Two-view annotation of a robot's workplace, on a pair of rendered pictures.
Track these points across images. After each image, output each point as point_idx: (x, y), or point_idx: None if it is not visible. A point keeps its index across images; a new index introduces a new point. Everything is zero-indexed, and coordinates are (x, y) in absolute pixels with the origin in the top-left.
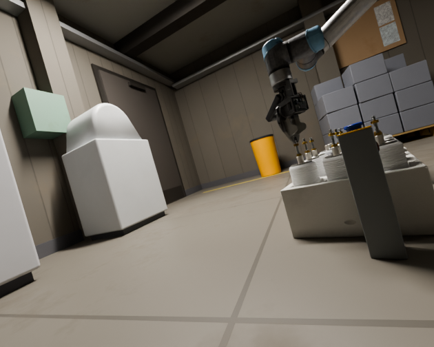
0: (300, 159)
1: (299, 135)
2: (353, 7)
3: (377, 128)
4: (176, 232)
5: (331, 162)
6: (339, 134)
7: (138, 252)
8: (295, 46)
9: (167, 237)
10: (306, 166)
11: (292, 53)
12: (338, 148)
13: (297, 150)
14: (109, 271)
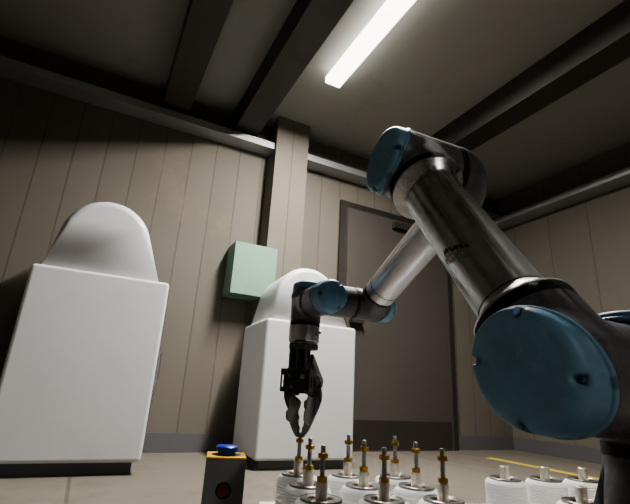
0: (294, 466)
1: (309, 426)
2: (397, 254)
3: (321, 468)
4: (270, 501)
5: (284, 491)
6: (209, 451)
7: (200, 500)
8: (303, 301)
9: (251, 501)
10: (281, 480)
11: (303, 308)
12: (307, 474)
13: (297, 450)
14: (149, 503)
